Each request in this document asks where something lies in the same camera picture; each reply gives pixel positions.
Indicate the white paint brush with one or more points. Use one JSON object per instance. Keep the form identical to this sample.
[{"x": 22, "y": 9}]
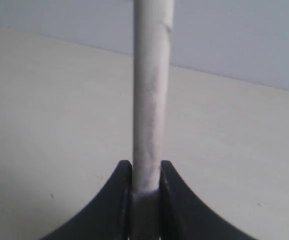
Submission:
[{"x": 153, "y": 26}]

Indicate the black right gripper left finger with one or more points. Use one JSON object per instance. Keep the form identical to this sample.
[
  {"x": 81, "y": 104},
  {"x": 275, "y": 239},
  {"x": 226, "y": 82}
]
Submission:
[{"x": 106, "y": 216}]

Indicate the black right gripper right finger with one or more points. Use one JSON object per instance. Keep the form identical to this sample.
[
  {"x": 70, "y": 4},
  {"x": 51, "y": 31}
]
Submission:
[{"x": 183, "y": 216}]

